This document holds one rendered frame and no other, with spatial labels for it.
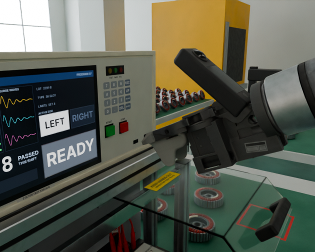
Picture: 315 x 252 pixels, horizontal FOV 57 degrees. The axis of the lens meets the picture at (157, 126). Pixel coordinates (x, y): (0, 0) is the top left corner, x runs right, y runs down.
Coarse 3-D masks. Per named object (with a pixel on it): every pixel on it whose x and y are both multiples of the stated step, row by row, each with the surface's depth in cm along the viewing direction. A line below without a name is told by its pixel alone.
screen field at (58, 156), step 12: (84, 132) 47; (48, 144) 42; (60, 144) 44; (72, 144) 45; (84, 144) 48; (48, 156) 42; (60, 156) 44; (72, 156) 46; (84, 156) 48; (96, 156) 50; (48, 168) 42; (60, 168) 44
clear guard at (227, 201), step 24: (168, 168) 65; (192, 168) 65; (144, 192) 54; (168, 192) 54; (192, 192) 54; (216, 192) 54; (240, 192) 54; (264, 192) 56; (168, 216) 47; (192, 216) 46; (216, 216) 46; (240, 216) 47; (264, 216) 51; (288, 216) 56; (240, 240) 43
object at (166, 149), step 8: (144, 136) 47; (152, 136) 43; (176, 136) 42; (184, 136) 41; (152, 144) 45; (160, 144) 44; (168, 144) 43; (176, 144) 42; (184, 144) 41; (160, 152) 44; (168, 152) 43; (168, 160) 44
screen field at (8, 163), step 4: (4, 156) 36; (8, 156) 37; (12, 156) 37; (0, 160) 36; (4, 160) 37; (8, 160) 37; (12, 160) 37; (0, 164) 36; (4, 164) 37; (8, 164) 37; (12, 164) 38; (0, 168) 36; (4, 168) 37; (8, 168) 37; (12, 168) 38; (0, 172) 36; (4, 172) 37; (8, 172) 37
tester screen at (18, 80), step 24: (72, 72) 43; (0, 96) 35; (24, 96) 38; (48, 96) 41; (72, 96) 44; (0, 120) 35; (24, 120) 38; (0, 144) 36; (24, 144) 39; (96, 144) 50; (24, 168) 39; (72, 168) 46
